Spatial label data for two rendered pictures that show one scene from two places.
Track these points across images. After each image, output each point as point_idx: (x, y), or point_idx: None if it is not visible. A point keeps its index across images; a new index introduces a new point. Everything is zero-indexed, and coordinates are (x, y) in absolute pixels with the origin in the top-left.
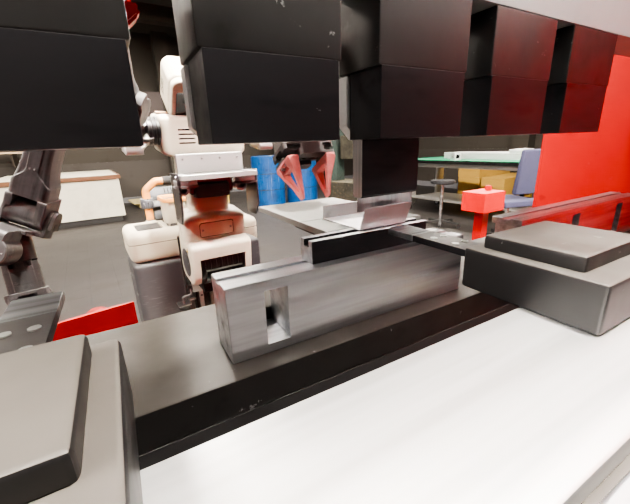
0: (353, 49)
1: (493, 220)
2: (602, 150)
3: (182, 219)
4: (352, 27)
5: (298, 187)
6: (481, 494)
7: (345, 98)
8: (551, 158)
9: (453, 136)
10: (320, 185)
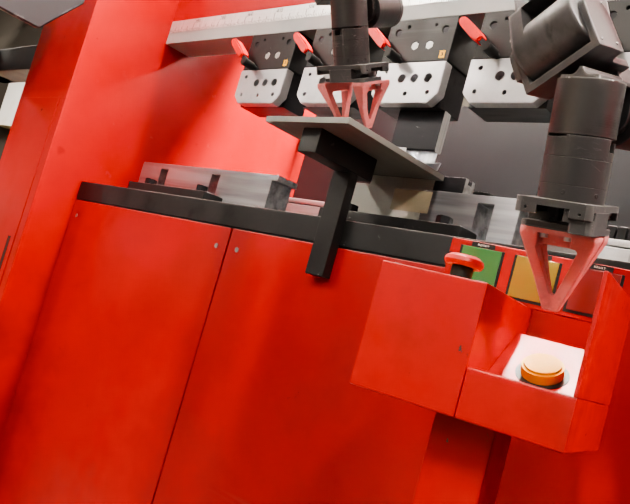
0: (460, 55)
1: (279, 179)
2: (126, 114)
3: (61, 15)
4: (463, 42)
5: (373, 114)
6: None
7: (448, 79)
8: (79, 103)
9: (355, 108)
10: (336, 110)
